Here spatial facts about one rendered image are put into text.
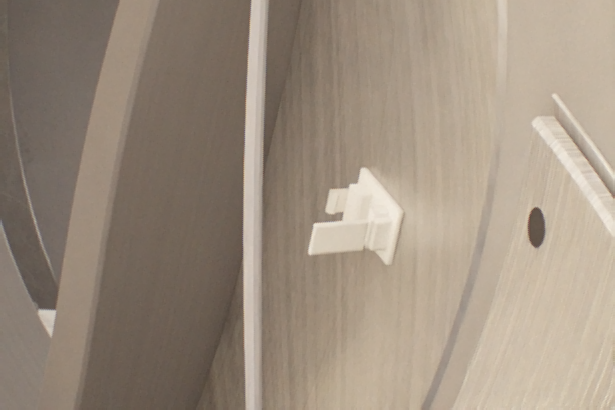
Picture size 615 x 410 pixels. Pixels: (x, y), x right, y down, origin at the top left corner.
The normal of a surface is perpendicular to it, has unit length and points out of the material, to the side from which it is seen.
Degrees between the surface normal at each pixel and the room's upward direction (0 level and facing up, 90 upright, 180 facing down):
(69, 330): 90
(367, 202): 115
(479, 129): 90
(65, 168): 56
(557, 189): 90
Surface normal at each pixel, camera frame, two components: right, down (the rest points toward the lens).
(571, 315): -0.88, 0.07
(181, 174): 0.43, 0.53
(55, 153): 0.40, -0.44
